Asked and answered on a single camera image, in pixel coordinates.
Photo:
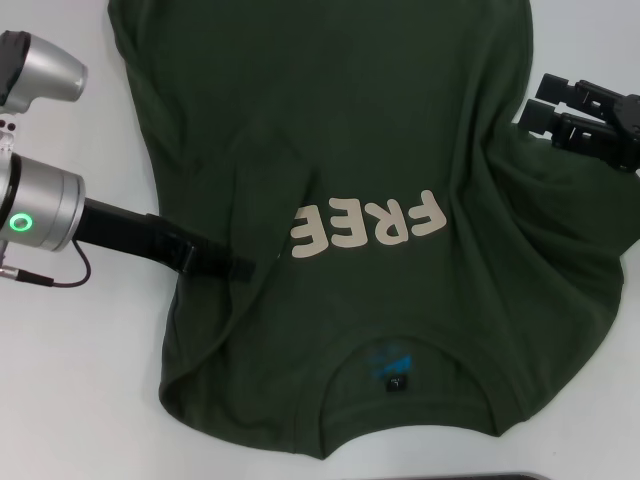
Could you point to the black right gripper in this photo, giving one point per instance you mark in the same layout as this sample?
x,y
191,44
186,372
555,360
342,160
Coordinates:
x,y
627,132

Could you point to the dark green FREE T-shirt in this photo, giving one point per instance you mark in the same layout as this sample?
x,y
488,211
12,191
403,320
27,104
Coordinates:
x,y
350,125

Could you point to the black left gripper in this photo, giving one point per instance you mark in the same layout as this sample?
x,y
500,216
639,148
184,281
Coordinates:
x,y
135,235

